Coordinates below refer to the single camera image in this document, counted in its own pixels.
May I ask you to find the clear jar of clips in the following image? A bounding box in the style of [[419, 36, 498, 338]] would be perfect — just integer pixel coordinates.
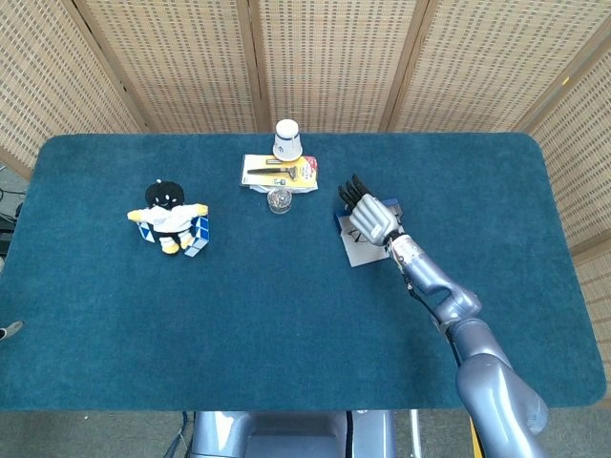
[[266, 187, 293, 216]]

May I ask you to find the blue glasses case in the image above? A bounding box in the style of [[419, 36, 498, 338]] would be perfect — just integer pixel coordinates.
[[334, 198, 405, 268]]

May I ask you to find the yellow razor blister pack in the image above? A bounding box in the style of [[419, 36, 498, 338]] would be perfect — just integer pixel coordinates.
[[240, 153, 320, 192]]

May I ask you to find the white metal leg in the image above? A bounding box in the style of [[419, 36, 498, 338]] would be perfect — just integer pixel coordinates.
[[409, 408, 424, 458]]

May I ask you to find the woven bamboo screen panel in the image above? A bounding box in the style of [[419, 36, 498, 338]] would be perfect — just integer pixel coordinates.
[[0, 0, 149, 180], [74, 0, 263, 135], [381, 0, 611, 135], [524, 42, 611, 378], [247, 0, 431, 135]]

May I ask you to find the blue carpet table cover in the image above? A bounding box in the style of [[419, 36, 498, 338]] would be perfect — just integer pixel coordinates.
[[0, 132, 608, 412]]

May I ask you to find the white paper cup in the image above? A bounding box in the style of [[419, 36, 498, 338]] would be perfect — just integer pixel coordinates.
[[272, 118, 305, 162]]

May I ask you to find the black plush doll white shirt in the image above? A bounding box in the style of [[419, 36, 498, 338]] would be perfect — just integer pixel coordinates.
[[126, 178, 210, 256]]

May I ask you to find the black equipment with cables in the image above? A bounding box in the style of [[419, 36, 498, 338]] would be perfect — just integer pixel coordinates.
[[0, 185, 25, 259]]

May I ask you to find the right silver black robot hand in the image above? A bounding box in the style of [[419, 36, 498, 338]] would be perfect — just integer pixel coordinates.
[[337, 174, 403, 247]]

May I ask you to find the blue white snake cube puzzle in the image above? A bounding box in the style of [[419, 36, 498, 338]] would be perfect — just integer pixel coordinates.
[[137, 214, 212, 259]]

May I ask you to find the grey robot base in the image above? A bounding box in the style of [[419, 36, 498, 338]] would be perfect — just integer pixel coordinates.
[[189, 409, 397, 458]]

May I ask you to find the blue cable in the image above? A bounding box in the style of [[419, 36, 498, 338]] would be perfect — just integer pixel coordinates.
[[164, 412, 193, 458]]

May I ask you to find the black razor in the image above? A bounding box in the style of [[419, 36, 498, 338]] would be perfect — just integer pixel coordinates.
[[246, 164, 302, 183]]

